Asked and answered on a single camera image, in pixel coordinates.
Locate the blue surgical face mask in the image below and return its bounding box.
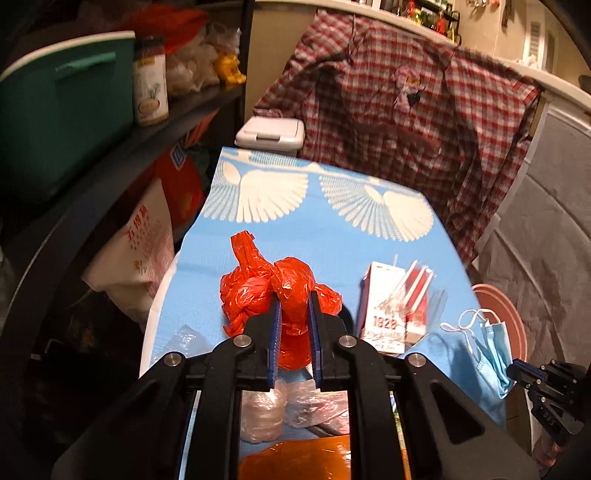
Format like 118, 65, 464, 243
440, 308, 514, 400

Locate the clear plastic bag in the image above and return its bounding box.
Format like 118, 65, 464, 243
161, 324, 351, 445

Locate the red white milk carton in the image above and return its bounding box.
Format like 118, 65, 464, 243
358, 261, 407, 356

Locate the orange snack wrapper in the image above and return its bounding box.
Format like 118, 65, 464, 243
238, 435, 353, 479

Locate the clear straw packet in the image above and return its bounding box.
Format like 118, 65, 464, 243
391, 260, 447, 350

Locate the red plastic bag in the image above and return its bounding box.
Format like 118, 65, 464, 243
219, 231, 342, 371

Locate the pink plastic trash bin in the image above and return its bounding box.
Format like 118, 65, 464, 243
472, 283, 528, 361

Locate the white lidded trash can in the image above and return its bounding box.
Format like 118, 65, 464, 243
235, 116, 305, 157

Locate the person's right hand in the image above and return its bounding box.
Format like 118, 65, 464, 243
533, 431, 568, 471

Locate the grey fabric cover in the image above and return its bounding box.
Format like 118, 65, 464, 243
478, 107, 590, 366

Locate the blue patterned tablecloth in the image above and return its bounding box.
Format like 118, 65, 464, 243
140, 148, 501, 427

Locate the white printed sack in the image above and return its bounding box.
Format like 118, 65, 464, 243
82, 179, 174, 325

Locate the black metal shelf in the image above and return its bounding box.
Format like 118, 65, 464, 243
0, 0, 256, 351

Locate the red plaid shirt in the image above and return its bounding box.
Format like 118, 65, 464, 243
253, 9, 541, 262

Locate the yellow bag on shelf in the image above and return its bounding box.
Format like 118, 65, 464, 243
213, 52, 246, 85

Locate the white labelled jar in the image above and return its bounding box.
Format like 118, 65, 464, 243
132, 37, 168, 126

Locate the teal storage box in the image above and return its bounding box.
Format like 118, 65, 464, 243
1, 31, 135, 190

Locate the black spice rack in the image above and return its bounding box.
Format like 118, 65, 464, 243
380, 0, 462, 45

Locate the red bag on shelf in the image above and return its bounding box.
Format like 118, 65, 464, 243
120, 4, 211, 54

